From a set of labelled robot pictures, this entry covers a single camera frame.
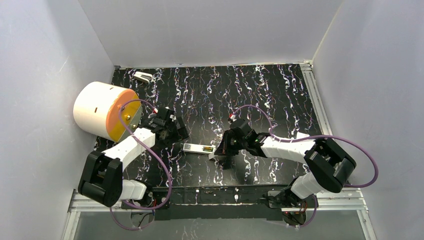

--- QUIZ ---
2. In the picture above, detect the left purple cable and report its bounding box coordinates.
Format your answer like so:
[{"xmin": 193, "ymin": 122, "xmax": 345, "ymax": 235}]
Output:
[{"xmin": 109, "ymin": 99, "xmax": 174, "ymax": 231}]

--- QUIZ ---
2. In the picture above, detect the white slim remote control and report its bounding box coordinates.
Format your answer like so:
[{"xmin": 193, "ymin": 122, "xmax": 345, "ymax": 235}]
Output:
[{"xmin": 182, "ymin": 143, "xmax": 216, "ymax": 155}]

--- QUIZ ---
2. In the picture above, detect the small white clip object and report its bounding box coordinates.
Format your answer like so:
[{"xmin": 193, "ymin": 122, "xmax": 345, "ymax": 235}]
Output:
[{"xmin": 133, "ymin": 71, "xmax": 154, "ymax": 84}]

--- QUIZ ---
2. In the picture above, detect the white battery cover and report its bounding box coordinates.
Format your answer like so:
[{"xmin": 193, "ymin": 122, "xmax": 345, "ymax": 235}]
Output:
[{"xmin": 208, "ymin": 153, "xmax": 216, "ymax": 161}]

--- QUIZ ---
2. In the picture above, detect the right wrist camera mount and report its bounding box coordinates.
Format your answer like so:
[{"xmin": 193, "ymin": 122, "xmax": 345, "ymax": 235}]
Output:
[{"xmin": 228, "ymin": 113, "xmax": 237, "ymax": 123}]

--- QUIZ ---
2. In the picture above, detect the white flat remote red label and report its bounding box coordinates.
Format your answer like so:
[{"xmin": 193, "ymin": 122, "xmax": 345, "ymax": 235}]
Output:
[{"xmin": 295, "ymin": 132, "xmax": 310, "ymax": 140}]

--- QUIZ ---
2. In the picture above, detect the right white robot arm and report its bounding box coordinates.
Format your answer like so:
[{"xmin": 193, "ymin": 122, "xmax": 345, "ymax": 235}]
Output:
[{"xmin": 213, "ymin": 119, "xmax": 357, "ymax": 202}]

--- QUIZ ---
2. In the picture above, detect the aluminium frame rail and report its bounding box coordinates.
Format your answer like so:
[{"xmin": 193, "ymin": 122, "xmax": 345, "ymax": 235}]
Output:
[{"xmin": 62, "ymin": 186, "xmax": 376, "ymax": 240}]

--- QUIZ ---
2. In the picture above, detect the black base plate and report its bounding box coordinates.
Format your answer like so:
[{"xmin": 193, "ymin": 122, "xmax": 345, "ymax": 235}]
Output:
[{"xmin": 120, "ymin": 185, "xmax": 319, "ymax": 222}]

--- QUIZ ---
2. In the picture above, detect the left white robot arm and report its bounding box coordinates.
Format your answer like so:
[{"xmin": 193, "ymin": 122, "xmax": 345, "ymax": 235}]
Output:
[{"xmin": 77, "ymin": 107, "xmax": 189, "ymax": 207}]

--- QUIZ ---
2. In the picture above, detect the white drum orange lid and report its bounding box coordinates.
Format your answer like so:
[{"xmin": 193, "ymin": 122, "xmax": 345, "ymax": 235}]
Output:
[{"xmin": 73, "ymin": 81, "xmax": 141, "ymax": 143}]

